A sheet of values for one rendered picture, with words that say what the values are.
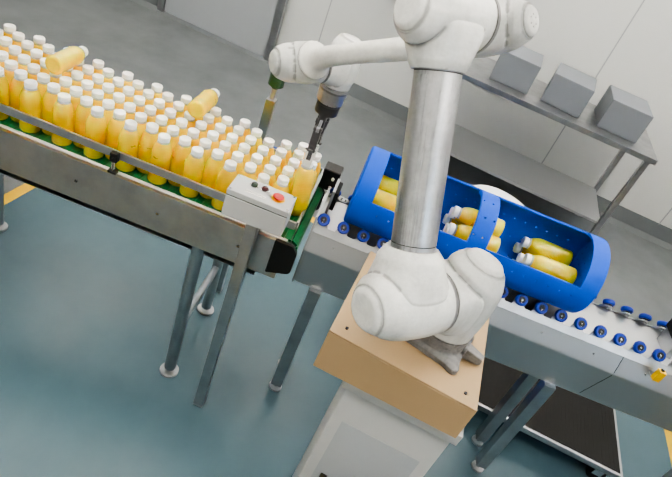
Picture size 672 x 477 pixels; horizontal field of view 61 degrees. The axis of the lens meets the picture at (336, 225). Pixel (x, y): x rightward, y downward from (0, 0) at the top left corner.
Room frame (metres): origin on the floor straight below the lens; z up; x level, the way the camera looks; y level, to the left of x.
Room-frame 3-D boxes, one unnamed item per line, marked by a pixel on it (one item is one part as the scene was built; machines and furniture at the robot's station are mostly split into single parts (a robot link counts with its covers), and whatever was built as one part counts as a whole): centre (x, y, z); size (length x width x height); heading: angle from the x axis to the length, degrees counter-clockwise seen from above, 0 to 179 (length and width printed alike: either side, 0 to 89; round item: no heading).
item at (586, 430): (2.18, -0.94, 0.07); 1.50 x 0.52 x 0.15; 84
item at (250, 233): (1.46, 0.25, 0.50); 0.04 x 0.04 x 1.00; 1
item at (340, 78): (1.64, 0.17, 1.51); 0.13 x 0.11 x 0.16; 136
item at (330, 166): (1.95, 0.09, 0.95); 0.10 x 0.07 x 0.10; 1
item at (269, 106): (2.11, 0.43, 0.55); 0.04 x 0.04 x 1.10; 1
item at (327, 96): (1.65, 0.16, 1.40); 0.09 x 0.09 x 0.06
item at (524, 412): (1.70, -1.01, 0.31); 0.06 x 0.06 x 0.63; 1
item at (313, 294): (1.69, -0.02, 0.31); 0.06 x 0.06 x 0.63; 1
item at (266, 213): (1.46, 0.25, 1.05); 0.20 x 0.10 x 0.10; 91
